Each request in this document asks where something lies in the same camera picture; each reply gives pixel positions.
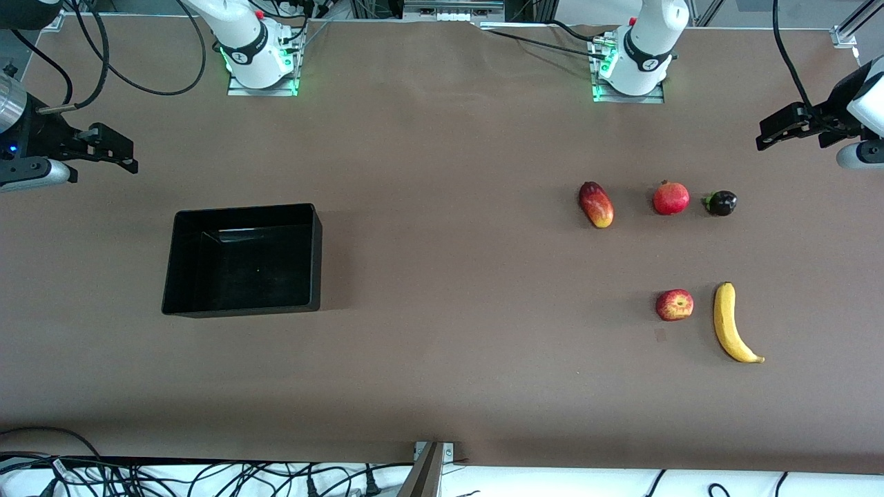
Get grey power strip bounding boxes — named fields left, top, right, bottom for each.
left=403, top=0, right=506, bottom=23

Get grey metal camera post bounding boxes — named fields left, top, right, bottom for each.
left=396, top=442, right=446, bottom=497

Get yellow banana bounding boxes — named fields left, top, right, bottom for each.
left=713, top=282, right=766, bottom=364

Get dark purple mangosteen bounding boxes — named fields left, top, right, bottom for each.
left=702, top=190, right=738, bottom=217

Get red yellow mango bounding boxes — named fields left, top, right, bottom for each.
left=578, top=181, right=615, bottom=229

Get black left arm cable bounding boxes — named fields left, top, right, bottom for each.
left=771, top=0, right=816, bottom=115

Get red pomegranate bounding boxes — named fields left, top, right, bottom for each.
left=652, top=179, right=691, bottom=216

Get black plastic box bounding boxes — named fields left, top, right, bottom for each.
left=161, top=202, right=323, bottom=319

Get red yellow apple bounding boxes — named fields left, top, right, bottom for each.
left=655, top=289, right=695, bottom=322

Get aluminium profile strut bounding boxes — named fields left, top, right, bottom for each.
left=831, top=0, right=884, bottom=48

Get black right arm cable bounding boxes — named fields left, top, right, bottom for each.
left=35, top=0, right=208, bottom=115

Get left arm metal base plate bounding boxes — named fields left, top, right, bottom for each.
left=588, top=31, right=666, bottom=104

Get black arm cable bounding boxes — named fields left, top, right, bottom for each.
left=35, top=0, right=208, bottom=115
left=771, top=0, right=816, bottom=115

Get metal post bracket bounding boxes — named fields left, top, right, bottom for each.
left=413, top=442, right=457, bottom=465

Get black looped cable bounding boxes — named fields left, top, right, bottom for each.
left=0, top=426, right=104, bottom=462

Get black cable on table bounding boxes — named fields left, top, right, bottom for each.
left=475, top=19, right=610, bottom=60

